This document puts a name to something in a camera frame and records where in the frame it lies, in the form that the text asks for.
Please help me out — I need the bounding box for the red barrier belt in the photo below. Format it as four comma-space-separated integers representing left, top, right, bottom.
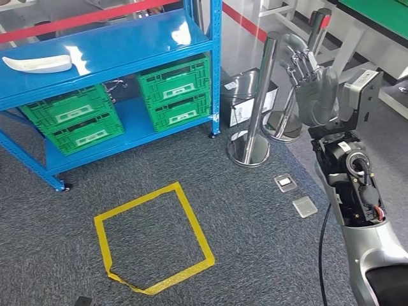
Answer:
222, 2, 268, 43
0, 0, 182, 45

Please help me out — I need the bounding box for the silver floor socket white insert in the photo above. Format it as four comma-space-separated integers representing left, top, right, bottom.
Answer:
274, 173, 298, 194

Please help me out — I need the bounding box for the black box with wire clips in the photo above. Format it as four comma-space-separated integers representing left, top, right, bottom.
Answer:
103, 77, 142, 105

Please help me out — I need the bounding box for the black cardboard box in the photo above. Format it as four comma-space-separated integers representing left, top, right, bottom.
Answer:
220, 67, 279, 128

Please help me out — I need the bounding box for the white workbench dark green top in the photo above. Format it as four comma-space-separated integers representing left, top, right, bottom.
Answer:
258, 0, 339, 55

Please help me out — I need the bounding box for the white curved plastic part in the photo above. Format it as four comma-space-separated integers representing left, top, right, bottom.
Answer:
2, 54, 73, 75

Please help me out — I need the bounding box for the white workbench bright green top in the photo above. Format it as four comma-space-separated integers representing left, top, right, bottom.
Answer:
330, 0, 408, 121

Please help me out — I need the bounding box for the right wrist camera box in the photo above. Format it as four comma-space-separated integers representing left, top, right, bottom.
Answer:
338, 68, 384, 133

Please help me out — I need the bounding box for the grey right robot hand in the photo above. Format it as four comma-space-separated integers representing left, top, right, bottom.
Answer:
277, 33, 339, 128

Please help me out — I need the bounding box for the plain silver floor socket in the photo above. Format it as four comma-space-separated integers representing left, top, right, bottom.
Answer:
293, 195, 318, 219

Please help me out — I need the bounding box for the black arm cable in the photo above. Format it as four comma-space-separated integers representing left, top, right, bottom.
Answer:
318, 202, 333, 306

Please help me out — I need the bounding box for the chrome stanchion post red band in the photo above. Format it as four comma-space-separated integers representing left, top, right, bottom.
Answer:
261, 7, 333, 143

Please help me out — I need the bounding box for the white table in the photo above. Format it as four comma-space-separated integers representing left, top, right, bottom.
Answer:
0, 0, 39, 48

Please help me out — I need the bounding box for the blue metal shelf rack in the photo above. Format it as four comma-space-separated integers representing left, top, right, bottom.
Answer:
0, 0, 222, 193

